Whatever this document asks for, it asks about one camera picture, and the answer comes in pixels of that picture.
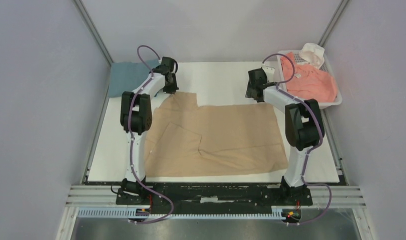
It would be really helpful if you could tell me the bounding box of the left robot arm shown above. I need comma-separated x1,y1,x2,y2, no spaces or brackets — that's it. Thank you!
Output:
116,56,178,205

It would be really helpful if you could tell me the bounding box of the pink t shirt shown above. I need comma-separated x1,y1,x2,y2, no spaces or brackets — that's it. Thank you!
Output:
280,52,338,103

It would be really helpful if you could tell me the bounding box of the white plastic basket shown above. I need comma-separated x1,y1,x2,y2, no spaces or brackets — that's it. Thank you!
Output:
276,50,342,109

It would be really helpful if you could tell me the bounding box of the beige t shirt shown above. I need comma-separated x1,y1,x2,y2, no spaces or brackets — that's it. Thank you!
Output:
144,92,288,177

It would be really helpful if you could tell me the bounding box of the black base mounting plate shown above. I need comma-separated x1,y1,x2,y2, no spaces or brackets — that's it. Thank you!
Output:
97,182,313,215

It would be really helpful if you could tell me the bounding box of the white t shirt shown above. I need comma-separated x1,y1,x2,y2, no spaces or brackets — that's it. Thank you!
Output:
299,43,325,69

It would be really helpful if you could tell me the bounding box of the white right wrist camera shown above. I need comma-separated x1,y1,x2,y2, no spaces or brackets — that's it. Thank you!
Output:
262,64,275,75

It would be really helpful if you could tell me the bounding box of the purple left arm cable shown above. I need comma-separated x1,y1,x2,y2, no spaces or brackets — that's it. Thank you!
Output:
127,44,176,225

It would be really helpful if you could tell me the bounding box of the folded grey-blue t shirt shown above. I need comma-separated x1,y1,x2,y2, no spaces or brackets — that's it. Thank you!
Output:
108,62,150,98

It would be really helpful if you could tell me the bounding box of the white slotted cable duct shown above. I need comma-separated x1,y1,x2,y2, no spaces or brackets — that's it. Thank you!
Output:
77,207,286,221

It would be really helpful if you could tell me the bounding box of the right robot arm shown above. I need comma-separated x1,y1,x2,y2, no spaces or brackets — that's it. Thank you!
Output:
246,68,324,204

